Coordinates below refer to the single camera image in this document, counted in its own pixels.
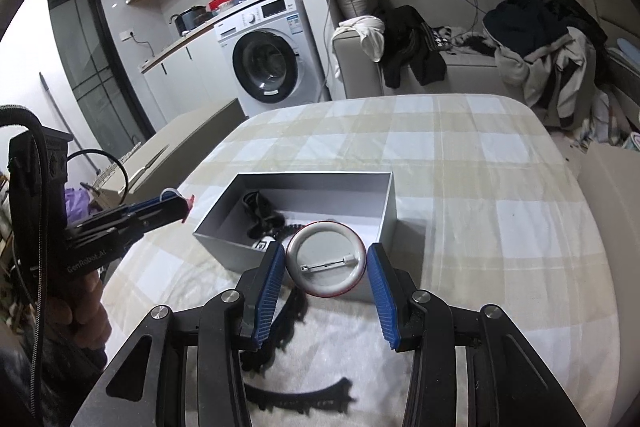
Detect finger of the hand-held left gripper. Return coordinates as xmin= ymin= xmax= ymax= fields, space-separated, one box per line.
xmin=90 ymin=196 xmax=195 ymax=228
xmin=66 ymin=211 xmax=188 ymax=254

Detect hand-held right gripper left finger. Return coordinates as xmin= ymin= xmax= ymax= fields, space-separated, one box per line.
xmin=85 ymin=241 xmax=286 ymax=427

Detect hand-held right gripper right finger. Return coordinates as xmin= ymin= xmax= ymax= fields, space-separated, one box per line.
xmin=366 ymin=243 xmax=586 ymax=427

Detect grey cardboard box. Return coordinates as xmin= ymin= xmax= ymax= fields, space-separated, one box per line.
xmin=192 ymin=172 xmax=399 ymax=304

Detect round white pin badge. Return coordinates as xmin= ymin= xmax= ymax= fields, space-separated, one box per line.
xmin=285 ymin=220 xmax=369 ymax=299

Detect black hair claw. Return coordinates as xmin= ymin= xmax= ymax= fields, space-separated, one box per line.
xmin=241 ymin=190 xmax=287 ymax=239

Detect black toothed headband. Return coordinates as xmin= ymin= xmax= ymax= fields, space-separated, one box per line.
xmin=239 ymin=284 xmax=359 ymax=413

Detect person's left forearm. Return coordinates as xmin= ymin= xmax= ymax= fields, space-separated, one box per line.
xmin=0 ymin=342 xmax=109 ymax=427

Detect person's left hand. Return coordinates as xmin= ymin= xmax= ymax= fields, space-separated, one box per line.
xmin=44 ymin=274 xmax=114 ymax=359

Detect purple plastic bag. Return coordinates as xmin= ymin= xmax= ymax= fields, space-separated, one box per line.
xmin=64 ymin=187 xmax=94 ymax=224

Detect kitchen knife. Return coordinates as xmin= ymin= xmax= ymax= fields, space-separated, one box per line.
xmin=129 ymin=145 xmax=171 ymax=184

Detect broom stick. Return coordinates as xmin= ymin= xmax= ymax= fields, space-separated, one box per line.
xmin=40 ymin=74 xmax=97 ymax=174

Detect brown cardboard box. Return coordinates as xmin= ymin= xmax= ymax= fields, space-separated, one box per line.
xmin=92 ymin=98 xmax=249 ymax=208

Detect white kitchen cabinet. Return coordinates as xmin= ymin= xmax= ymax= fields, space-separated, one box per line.
xmin=140 ymin=27 xmax=242 ymax=118

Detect black framed glass door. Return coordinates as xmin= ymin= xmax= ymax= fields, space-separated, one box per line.
xmin=47 ymin=0 xmax=157 ymax=144

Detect white washing machine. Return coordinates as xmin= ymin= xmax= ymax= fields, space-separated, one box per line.
xmin=214 ymin=0 xmax=331 ymax=116

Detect black cooking pot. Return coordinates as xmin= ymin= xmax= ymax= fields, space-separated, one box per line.
xmin=171 ymin=6 xmax=211 ymax=33

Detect beige sofa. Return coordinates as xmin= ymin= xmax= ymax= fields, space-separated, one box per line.
xmin=332 ymin=0 xmax=640 ymax=128

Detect black garment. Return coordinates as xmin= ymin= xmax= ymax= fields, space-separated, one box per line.
xmin=380 ymin=5 xmax=448 ymax=89

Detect white garment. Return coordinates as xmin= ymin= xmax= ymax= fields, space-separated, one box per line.
xmin=339 ymin=16 xmax=386 ymax=62

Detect black white patterned cloth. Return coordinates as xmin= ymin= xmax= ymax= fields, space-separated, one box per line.
xmin=432 ymin=24 xmax=497 ymax=56

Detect beige grey jacket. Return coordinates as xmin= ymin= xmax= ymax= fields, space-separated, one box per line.
xmin=495 ymin=29 xmax=599 ymax=128

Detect light checked cloth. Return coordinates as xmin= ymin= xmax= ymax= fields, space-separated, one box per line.
xmin=582 ymin=92 xmax=627 ymax=148

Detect black jacket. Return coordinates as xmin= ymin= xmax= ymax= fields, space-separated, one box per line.
xmin=482 ymin=0 xmax=597 ymax=54

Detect thin black power cable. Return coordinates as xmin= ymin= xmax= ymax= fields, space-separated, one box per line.
xmin=464 ymin=0 xmax=482 ymax=38

